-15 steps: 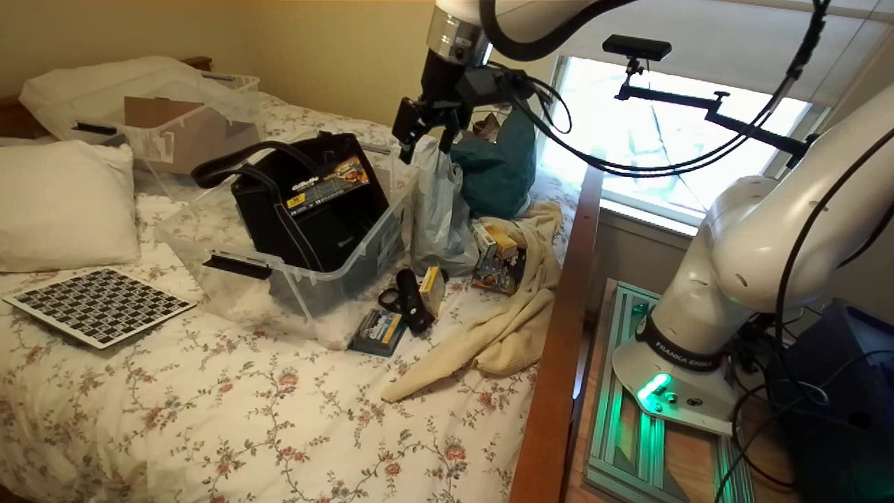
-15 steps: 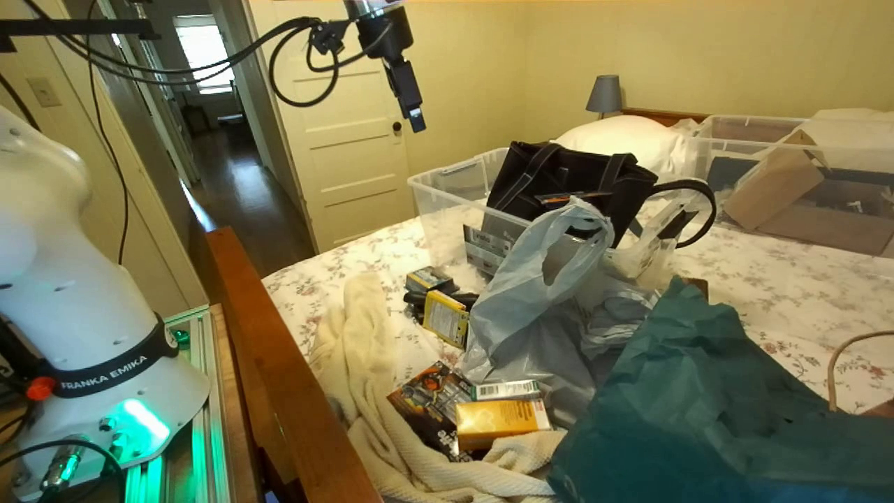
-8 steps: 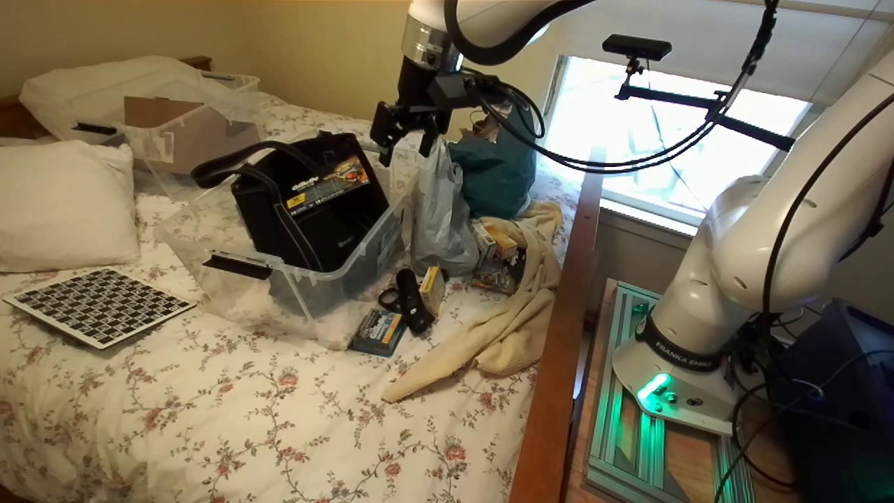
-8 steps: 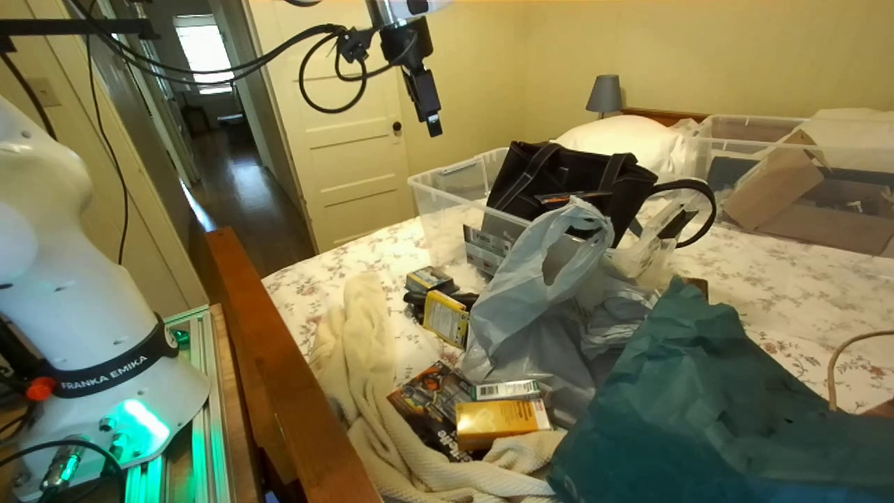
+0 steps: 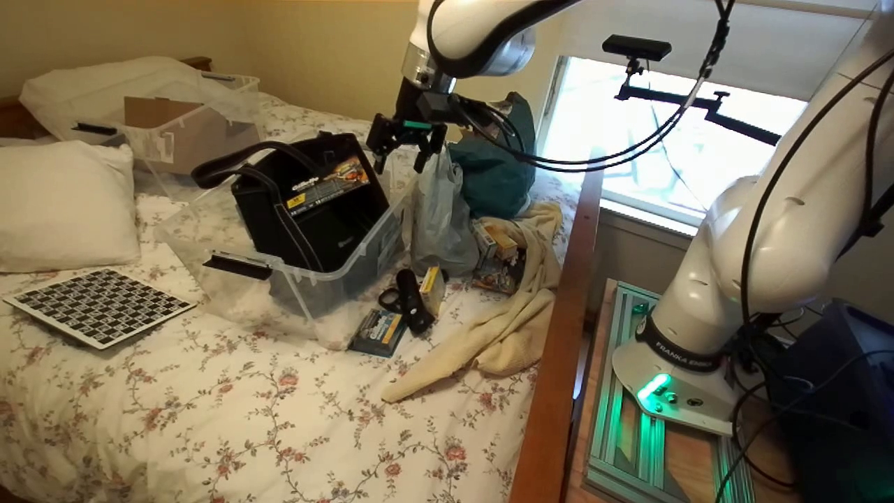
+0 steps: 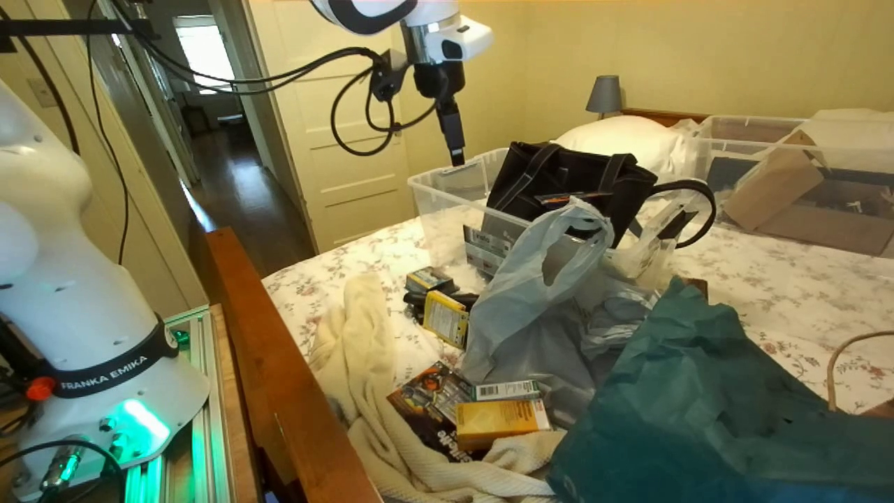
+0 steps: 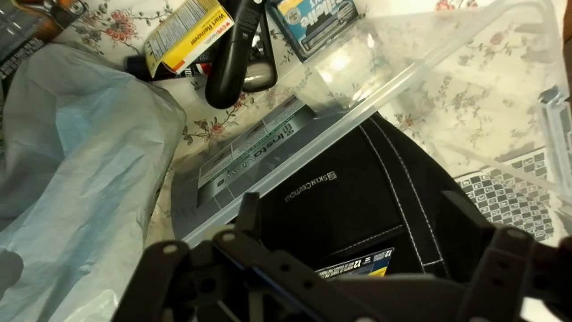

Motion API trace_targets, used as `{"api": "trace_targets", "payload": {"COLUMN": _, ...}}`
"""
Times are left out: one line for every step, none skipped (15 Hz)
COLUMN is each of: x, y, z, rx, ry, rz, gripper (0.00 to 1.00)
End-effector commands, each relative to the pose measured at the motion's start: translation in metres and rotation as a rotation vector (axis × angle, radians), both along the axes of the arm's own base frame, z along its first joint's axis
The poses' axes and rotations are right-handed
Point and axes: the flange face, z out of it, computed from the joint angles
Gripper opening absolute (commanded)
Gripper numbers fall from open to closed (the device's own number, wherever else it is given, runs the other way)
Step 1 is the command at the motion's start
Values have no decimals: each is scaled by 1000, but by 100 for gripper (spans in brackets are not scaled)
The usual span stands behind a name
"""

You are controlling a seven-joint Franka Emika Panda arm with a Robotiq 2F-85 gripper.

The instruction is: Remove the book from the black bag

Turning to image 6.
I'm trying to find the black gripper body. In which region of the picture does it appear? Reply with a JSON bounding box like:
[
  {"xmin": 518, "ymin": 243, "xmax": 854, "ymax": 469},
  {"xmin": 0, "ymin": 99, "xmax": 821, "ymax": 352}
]
[{"xmin": 410, "ymin": 56, "xmax": 470, "ymax": 106}]

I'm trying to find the dark striped book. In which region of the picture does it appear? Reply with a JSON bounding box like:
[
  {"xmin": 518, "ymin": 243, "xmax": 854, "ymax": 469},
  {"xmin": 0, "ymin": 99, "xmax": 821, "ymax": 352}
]
[{"xmin": 461, "ymin": 204, "xmax": 525, "ymax": 283}]

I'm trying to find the black tote bag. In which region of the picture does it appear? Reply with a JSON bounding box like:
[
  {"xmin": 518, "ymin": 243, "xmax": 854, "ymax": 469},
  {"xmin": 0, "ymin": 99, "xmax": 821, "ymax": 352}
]
[{"xmin": 484, "ymin": 141, "xmax": 720, "ymax": 251}]

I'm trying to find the grey plastic shopping bag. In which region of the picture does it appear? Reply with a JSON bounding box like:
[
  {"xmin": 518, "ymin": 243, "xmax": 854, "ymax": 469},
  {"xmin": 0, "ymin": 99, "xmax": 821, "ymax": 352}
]
[{"xmin": 461, "ymin": 197, "xmax": 674, "ymax": 413}]

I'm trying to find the brown picture book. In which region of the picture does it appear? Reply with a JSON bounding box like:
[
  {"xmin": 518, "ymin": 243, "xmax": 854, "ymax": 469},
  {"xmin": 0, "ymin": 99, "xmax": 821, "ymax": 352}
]
[{"xmin": 385, "ymin": 360, "xmax": 477, "ymax": 459}]

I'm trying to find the teal fabric bag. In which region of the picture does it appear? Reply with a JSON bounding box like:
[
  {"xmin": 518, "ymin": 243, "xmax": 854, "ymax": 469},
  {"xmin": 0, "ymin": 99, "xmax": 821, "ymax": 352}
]
[{"xmin": 547, "ymin": 278, "xmax": 894, "ymax": 503}]

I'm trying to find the clear plastic storage bin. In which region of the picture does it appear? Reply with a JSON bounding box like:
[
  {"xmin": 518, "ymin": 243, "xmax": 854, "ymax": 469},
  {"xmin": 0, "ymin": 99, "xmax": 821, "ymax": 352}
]
[{"xmin": 405, "ymin": 146, "xmax": 695, "ymax": 285}]

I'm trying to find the cream panel door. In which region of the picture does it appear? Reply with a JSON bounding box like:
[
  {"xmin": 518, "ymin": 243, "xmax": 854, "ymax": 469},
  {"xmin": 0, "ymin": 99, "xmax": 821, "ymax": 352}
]
[{"xmin": 247, "ymin": 0, "xmax": 417, "ymax": 254}]

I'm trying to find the small black device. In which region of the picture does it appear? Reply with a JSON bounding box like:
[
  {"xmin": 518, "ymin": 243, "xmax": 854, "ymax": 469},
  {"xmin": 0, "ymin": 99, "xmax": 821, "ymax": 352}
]
[{"xmin": 402, "ymin": 262, "xmax": 461, "ymax": 310}]

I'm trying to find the grey lamp shade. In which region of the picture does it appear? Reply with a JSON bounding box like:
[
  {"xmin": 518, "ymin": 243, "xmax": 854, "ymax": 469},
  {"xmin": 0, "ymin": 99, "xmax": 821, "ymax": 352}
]
[{"xmin": 583, "ymin": 74, "xmax": 630, "ymax": 120}]

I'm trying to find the white pillow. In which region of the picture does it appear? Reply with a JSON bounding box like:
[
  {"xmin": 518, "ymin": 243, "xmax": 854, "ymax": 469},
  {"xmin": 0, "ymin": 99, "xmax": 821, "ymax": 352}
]
[{"xmin": 554, "ymin": 111, "xmax": 692, "ymax": 180}]

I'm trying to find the small yellow packet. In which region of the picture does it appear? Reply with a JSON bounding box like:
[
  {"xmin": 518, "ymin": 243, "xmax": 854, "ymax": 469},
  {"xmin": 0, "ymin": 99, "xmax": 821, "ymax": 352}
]
[{"xmin": 421, "ymin": 289, "xmax": 472, "ymax": 352}]

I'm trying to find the cream towel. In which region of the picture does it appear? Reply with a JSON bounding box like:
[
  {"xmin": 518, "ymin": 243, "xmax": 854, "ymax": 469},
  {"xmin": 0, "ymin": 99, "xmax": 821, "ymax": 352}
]
[{"xmin": 311, "ymin": 275, "xmax": 571, "ymax": 503}]

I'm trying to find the white striped flat box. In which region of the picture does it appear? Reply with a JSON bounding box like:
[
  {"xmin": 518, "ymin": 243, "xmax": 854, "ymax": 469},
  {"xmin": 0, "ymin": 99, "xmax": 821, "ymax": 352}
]
[{"xmin": 452, "ymin": 376, "xmax": 544, "ymax": 405}]

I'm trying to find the clear bin with cardboard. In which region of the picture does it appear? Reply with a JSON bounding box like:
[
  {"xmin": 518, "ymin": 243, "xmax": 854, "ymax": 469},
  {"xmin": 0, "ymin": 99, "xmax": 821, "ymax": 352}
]
[{"xmin": 692, "ymin": 111, "xmax": 894, "ymax": 260}]

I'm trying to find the gold yellow box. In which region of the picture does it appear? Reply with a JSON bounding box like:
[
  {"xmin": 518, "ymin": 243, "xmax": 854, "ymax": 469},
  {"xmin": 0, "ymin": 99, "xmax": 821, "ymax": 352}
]
[{"xmin": 452, "ymin": 398, "xmax": 554, "ymax": 459}]

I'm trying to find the brown wooden bed footboard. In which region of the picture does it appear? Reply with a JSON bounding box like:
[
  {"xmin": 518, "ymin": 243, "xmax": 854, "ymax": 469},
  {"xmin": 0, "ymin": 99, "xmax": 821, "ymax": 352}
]
[{"xmin": 199, "ymin": 227, "xmax": 385, "ymax": 503}]

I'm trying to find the brown cardboard box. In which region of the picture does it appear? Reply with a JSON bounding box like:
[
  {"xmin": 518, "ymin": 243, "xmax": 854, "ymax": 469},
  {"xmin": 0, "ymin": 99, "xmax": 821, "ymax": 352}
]
[{"xmin": 720, "ymin": 148, "xmax": 829, "ymax": 236}]

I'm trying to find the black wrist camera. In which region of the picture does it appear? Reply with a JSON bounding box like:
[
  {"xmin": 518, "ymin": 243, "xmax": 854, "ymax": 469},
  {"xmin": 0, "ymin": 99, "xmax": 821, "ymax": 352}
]
[{"xmin": 368, "ymin": 51, "xmax": 410, "ymax": 104}]

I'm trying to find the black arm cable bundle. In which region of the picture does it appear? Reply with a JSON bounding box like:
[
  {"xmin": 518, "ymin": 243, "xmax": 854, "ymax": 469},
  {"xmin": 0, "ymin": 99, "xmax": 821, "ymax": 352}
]
[{"xmin": 121, "ymin": 0, "xmax": 442, "ymax": 160}]

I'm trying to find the black hanging cable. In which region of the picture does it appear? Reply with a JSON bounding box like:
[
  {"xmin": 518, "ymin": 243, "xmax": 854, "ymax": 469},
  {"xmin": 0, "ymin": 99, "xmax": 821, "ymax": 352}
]
[{"xmin": 11, "ymin": 0, "xmax": 134, "ymax": 269}]

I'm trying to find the tan cable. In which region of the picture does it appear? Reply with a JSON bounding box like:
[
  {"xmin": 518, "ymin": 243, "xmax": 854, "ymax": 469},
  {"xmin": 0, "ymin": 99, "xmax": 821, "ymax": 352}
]
[{"xmin": 825, "ymin": 327, "xmax": 894, "ymax": 417}]

